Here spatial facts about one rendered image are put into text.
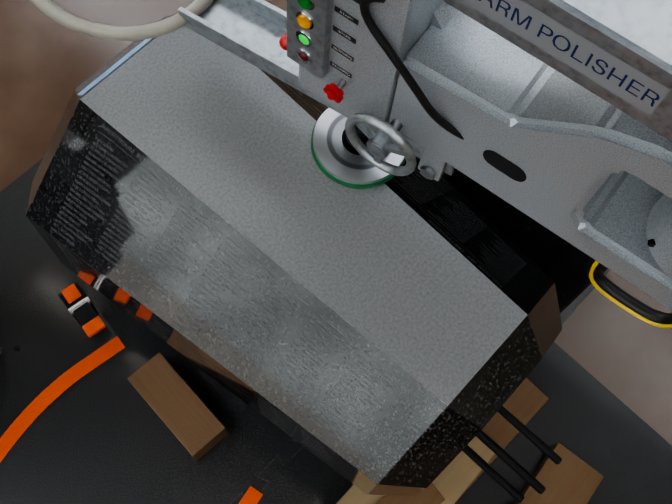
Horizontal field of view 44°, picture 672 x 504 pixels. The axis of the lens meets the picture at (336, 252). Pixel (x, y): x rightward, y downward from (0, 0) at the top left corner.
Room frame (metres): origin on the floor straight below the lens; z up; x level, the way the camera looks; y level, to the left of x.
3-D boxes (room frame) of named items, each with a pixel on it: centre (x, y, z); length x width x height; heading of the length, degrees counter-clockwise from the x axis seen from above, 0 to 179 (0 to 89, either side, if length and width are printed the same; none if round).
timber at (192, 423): (0.40, 0.39, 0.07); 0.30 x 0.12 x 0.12; 50
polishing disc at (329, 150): (0.91, -0.02, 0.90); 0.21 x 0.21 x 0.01
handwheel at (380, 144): (0.75, -0.07, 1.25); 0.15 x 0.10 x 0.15; 62
